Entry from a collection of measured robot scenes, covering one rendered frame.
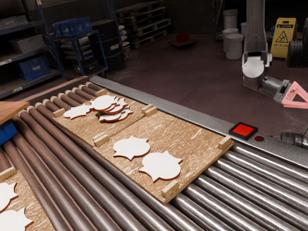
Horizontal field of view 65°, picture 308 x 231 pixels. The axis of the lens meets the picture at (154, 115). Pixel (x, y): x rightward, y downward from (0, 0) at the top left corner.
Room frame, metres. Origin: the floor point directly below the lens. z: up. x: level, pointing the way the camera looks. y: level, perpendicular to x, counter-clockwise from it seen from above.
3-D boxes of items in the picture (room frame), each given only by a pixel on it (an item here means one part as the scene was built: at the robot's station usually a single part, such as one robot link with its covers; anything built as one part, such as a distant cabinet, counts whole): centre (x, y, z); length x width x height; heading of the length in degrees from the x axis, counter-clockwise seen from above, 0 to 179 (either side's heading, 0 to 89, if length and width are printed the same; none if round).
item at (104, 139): (0.81, 0.22, 0.95); 0.06 x 0.02 x 0.03; 127
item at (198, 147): (0.74, 0.00, 0.93); 0.41 x 0.35 x 0.02; 37
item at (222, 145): (0.66, -0.22, 0.95); 0.06 x 0.02 x 0.03; 127
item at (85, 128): (1.08, 0.25, 0.93); 0.41 x 0.35 x 0.02; 38
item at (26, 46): (4.79, 2.05, 0.76); 0.50 x 0.36 x 0.24; 138
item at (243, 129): (0.74, -0.32, 0.92); 0.06 x 0.06 x 0.01; 36
